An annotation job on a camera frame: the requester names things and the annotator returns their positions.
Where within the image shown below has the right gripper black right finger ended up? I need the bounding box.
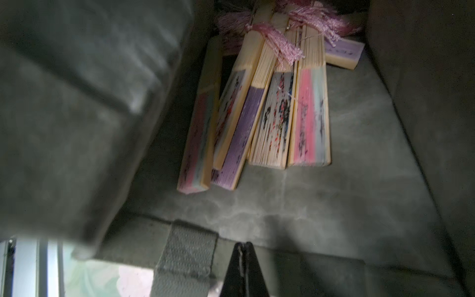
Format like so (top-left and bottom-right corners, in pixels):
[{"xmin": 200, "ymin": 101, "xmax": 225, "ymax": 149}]
[{"xmin": 242, "ymin": 242, "xmax": 270, "ymax": 297}]

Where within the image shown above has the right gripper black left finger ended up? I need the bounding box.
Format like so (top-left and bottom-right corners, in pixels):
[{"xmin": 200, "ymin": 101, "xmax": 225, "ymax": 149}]
[{"xmin": 220, "ymin": 243, "xmax": 245, "ymax": 297}]

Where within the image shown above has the olive green canvas tote bag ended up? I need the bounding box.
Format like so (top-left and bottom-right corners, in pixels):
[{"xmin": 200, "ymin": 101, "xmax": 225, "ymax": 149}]
[{"xmin": 1, "ymin": 1, "xmax": 475, "ymax": 297}]

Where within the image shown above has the purple folding fan in bag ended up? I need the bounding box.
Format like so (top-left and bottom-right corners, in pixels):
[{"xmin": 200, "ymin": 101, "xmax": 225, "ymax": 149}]
[{"xmin": 212, "ymin": 9, "xmax": 288, "ymax": 191}]

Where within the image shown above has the pink striped fan in bag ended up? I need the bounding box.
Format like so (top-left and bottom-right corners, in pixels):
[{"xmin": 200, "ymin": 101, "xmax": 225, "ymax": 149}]
[{"xmin": 177, "ymin": 35, "xmax": 223, "ymax": 194}]

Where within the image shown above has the white red-flecked fan in bag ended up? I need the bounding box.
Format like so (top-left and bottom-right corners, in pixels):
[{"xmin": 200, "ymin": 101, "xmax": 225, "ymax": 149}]
[{"xmin": 247, "ymin": 24, "xmax": 302, "ymax": 170}]

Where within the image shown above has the pink teal fan in bag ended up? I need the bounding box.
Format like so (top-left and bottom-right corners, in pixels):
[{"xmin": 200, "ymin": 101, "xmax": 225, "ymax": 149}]
[{"xmin": 289, "ymin": 25, "xmax": 332, "ymax": 167}]

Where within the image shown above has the purple fan at back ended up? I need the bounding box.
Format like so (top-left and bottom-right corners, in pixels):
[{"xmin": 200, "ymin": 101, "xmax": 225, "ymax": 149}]
[{"xmin": 324, "ymin": 38, "xmax": 365, "ymax": 70}]

